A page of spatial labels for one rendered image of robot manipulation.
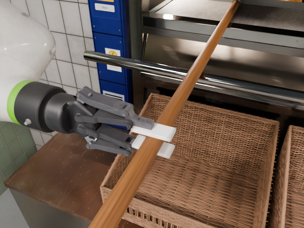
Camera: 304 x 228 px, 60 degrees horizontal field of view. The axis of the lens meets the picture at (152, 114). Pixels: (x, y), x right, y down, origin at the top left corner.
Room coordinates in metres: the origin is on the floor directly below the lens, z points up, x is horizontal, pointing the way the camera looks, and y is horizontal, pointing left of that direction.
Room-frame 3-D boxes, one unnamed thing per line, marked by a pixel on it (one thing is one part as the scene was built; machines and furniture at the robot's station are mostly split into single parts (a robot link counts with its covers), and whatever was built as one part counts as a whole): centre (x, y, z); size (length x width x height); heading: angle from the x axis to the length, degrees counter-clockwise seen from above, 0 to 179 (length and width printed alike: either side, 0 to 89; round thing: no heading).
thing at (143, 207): (0.70, -0.16, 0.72); 0.56 x 0.49 x 0.28; 67
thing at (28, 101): (0.42, 0.21, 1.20); 0.12 x 0.06 x 0.09; 158
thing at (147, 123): (0.34, 0.02, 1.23); 0.05 x 0.01 x 0.03; 68
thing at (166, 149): (0.33, 0.00, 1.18); 0.07 x 0.03 x 0.01; 68
